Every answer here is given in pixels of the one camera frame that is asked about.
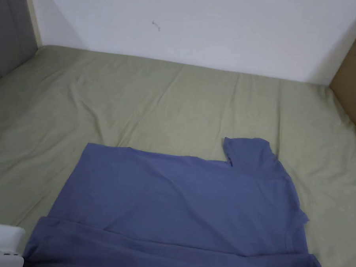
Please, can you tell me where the blue shirt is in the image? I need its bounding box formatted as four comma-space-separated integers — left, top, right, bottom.
21, 114, 344, 267

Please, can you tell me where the bed with pale green sheet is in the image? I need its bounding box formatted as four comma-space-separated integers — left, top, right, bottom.
0, 39, 356, 267

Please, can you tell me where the grey padded headboard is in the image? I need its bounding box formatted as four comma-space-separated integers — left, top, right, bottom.
0, 0, 44, 100

